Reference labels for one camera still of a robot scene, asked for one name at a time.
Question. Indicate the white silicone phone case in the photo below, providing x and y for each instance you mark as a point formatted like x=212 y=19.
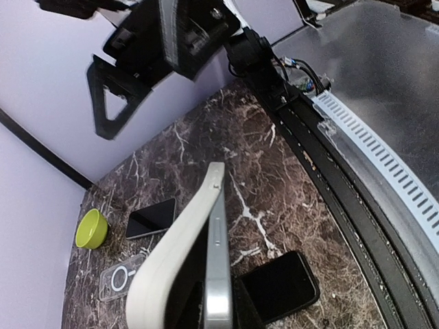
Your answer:
x=179 y=259

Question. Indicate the clear magsafe phone case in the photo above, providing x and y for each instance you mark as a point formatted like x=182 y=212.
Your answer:
x=114 y=282

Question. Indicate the green bowl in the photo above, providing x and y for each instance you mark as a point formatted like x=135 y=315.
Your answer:
x=92 y=230

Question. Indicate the black front table rail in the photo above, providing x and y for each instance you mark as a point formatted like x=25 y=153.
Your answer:
x=394 y=278

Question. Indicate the right black frame post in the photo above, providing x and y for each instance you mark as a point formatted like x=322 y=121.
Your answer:
x=45 y=153

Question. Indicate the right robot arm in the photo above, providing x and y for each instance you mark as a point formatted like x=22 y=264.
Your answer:
x=86 y=9

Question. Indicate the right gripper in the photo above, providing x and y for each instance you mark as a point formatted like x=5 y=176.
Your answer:
x=155 y=39

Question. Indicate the black phone middle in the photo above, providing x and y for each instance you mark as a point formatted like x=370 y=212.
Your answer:
x=281 y=287

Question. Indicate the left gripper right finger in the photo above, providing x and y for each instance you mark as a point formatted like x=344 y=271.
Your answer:
x=245 y=314

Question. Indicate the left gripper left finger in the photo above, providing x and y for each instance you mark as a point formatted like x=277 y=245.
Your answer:
x=186 y=310

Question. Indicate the white slotted cable duct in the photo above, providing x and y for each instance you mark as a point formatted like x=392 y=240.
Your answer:
x=401 y=178

